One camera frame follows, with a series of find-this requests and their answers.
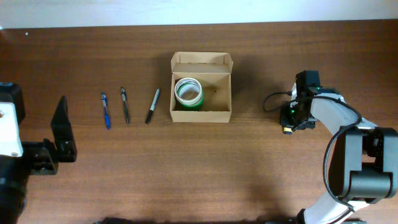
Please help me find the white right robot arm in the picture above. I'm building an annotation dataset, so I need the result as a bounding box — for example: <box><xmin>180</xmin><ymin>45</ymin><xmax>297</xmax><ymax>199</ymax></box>
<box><xmin>280</xmin><ymin>70</ymin><xmax>397</xmax><ymax>223</ymax></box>

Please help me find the blue pen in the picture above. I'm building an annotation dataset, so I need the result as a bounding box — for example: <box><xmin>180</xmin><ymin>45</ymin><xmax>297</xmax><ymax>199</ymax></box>
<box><xmin>101</xmin><ymin>92</ymin><xmax>111</xmax><ymax>129</ymax></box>

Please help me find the black marker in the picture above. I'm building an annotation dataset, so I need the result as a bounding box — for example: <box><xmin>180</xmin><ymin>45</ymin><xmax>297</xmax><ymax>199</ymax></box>
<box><xmin>145</xmin><ymin>88</ymin><xmax>160</xmax><ymax>124</ymax></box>

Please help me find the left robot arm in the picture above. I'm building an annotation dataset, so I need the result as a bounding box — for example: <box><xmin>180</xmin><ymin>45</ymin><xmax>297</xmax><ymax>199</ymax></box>
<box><xmin>1</xmin><ymin>82</ymin><xmax>77</xmax><ymax>223</ymax></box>

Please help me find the open cardboard box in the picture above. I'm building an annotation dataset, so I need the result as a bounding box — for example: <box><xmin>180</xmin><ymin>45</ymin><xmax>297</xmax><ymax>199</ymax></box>
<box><xmin>170</xmin><ymin>52</ymin><xmax>233</xmax><ymax>123</ymax></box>

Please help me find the yellow highlighter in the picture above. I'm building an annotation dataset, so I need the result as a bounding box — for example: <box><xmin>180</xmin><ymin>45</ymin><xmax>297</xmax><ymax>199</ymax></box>
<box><xmin>282</xmin><ymin>126</ymin><xmax>293</xmax><ymax>135</ymax></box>

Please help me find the black pen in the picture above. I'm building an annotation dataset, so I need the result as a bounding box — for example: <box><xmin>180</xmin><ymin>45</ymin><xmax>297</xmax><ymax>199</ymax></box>
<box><xmin>121</xmin><ymin>87</ymin><xmax>130</xmax><ymax>124</ymax></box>

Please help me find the green tape roll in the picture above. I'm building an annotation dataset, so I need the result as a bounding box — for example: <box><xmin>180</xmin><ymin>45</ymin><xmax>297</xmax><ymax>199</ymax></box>
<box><xmin>177</xmin><ymin>93</ymin><xmax>205</xmax><ymax>111</ymax></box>

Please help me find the white tape roll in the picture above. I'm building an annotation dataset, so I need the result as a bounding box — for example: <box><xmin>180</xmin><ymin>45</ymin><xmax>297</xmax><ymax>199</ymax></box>
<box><xmin>174</xmin><ymin>77</ymin><xmax>203</xmax><ymax>106</ymax></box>

